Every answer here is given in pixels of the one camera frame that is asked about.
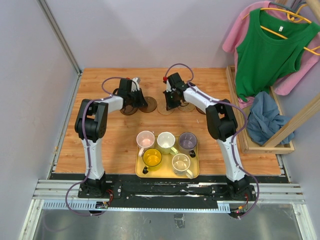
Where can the yellow plastic tray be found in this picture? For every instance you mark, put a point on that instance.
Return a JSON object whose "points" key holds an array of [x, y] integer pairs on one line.
{"points": [[166, 170]]}

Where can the purple black cup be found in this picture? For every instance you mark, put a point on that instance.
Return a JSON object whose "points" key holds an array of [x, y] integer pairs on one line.
{"points": [[187, 143]]}

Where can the yellow black cup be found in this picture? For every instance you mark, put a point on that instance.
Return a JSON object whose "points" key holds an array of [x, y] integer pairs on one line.
{"points": [[152, 159]]}

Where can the green tank top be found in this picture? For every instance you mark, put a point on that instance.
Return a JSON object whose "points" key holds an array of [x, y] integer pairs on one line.
{"points": [[272, 49]]}

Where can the white cream cup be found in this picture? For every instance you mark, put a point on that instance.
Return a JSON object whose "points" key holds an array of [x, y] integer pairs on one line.
{"points": [[166, 142]]}

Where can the blue cloth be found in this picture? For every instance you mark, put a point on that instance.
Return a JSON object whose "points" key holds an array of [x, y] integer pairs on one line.
{"points": [[264, 119]]}

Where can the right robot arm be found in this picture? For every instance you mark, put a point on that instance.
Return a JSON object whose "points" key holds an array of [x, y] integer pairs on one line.
{"points": [[222, 126]]}

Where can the pink cup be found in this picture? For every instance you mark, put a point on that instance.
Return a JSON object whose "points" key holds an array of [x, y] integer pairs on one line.
{"points": [[145, 140]]}

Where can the woven coaster back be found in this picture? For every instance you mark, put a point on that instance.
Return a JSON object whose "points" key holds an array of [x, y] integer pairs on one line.
{"points": [[162, 109]]}

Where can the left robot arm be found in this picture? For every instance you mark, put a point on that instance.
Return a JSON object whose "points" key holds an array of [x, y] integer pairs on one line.
{"points": [[91, 126]]}

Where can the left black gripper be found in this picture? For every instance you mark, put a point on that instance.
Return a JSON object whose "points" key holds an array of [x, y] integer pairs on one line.
{"points": [[142, 101]]}

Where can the grey hanger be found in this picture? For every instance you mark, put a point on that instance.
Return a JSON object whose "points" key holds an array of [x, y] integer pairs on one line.
{"points": [[294, 6]]}

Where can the wooden rack frame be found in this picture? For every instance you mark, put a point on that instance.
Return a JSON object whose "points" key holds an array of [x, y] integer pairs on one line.
{"points": [[273, 145]]}

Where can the woven coaster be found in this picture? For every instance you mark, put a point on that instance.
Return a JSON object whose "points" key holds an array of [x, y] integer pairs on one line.
{"points": [[188, 107], [162, 109]]}

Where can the beige cup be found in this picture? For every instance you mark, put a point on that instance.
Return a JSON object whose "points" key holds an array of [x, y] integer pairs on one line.
{"points": [[181, 164]]}

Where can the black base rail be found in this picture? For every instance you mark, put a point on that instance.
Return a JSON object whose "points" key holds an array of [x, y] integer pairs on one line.
{"points": [[133, 192]]}

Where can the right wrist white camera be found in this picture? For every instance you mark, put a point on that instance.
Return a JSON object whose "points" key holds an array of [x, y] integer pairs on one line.
{"points": [[168, 85]]}

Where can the wrist white camera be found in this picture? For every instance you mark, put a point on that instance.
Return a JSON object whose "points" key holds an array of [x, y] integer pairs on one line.
{"points": [[168, 85], [135, 84]]}

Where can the yellow hanger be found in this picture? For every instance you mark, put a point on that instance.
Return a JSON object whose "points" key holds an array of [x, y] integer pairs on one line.
{"points": [[291, 15]]}

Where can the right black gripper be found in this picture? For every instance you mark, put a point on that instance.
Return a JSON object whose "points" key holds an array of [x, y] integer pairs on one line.
{"points": [[169, 104]]}

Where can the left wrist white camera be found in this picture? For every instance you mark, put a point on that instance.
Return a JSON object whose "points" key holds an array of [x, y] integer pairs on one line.
{"points": [[135, 84]]}

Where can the dark brown coaster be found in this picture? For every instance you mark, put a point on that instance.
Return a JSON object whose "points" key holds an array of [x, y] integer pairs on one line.
{"points": [[129, 110], [200, 111], [151, 105]]}

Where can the woven coaster front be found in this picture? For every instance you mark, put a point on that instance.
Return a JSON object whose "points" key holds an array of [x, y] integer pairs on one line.
{"points": [[188, 107]]}

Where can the pink t-shirt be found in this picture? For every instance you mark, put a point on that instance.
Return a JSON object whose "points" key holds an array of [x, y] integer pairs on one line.
{"points": [[283, 85]]}

